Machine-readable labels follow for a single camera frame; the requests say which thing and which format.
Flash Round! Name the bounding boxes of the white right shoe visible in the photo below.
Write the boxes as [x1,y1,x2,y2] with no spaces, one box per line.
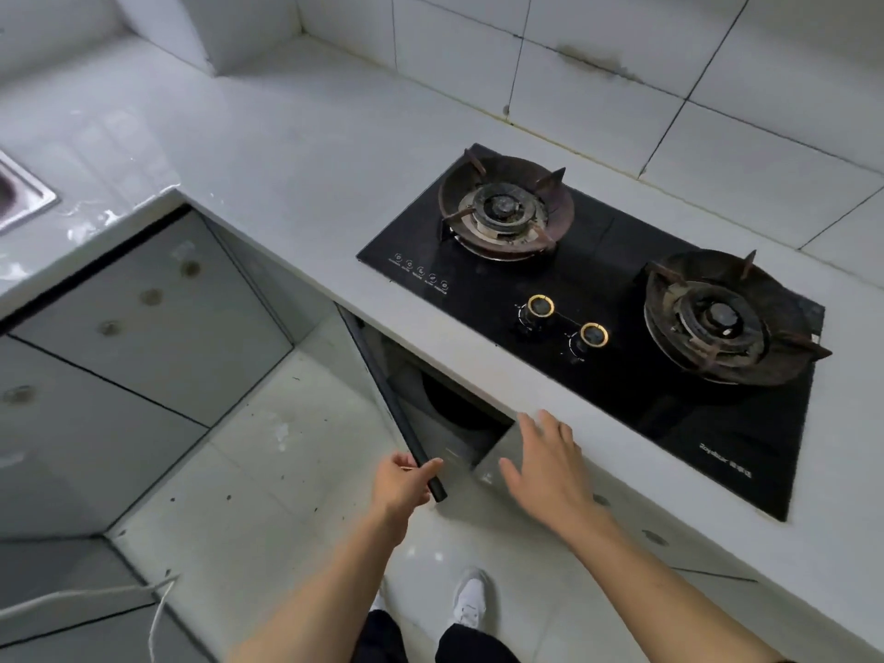
[452,566,497,633]

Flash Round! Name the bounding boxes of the black gold-ringed stove knob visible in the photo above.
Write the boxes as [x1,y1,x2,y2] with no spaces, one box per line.
[567,321,611,364]
[514,293,557,336]

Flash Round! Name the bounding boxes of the person's black trousers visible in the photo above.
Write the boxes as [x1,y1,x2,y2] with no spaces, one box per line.
[358,609,520,663]

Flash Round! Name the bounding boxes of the white cable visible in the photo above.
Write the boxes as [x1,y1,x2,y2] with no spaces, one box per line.
[0,576,182,663]

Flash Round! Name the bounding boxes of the person's right forearm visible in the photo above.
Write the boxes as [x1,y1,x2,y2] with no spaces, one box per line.
[569,510,796,663]

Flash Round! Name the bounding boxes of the narrow grey cabinet door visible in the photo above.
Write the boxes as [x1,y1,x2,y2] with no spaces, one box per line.
[200,213,340,350]

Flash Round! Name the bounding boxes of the black wok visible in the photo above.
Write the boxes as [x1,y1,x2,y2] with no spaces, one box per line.
[419,370,516,433]

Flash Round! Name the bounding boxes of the person's right hand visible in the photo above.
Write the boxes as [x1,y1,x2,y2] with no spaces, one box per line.
[498,409,616,540]

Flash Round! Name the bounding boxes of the person's left forearm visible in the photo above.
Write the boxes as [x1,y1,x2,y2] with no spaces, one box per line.
[226,510,417,663]

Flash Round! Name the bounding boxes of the stainless steel sink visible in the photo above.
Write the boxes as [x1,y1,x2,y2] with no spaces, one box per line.
[0,149,60,236]

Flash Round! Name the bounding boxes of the person's left hand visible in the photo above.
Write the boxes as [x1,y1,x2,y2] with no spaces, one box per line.
[369,451,445,546]

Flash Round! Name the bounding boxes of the black glass gas stove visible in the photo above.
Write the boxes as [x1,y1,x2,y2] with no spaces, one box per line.
[355,143,827,524]

